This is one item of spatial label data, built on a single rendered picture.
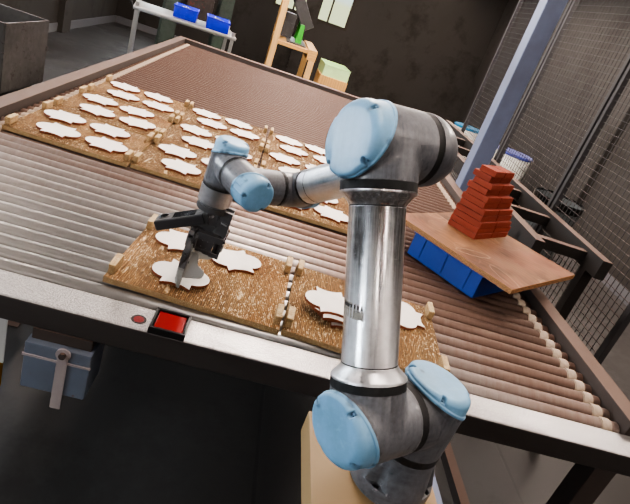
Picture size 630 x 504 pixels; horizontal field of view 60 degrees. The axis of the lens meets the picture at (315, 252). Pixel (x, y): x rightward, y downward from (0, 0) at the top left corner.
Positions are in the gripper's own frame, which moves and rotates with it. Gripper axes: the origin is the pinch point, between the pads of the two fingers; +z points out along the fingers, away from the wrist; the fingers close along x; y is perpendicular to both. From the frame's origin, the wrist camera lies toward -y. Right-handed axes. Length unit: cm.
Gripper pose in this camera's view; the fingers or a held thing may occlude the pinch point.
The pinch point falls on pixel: (181, 273)
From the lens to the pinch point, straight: 133.5
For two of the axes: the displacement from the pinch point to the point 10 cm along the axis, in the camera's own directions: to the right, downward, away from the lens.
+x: 0.4, -4.2, 9.1
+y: 9.3, 3.4, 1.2
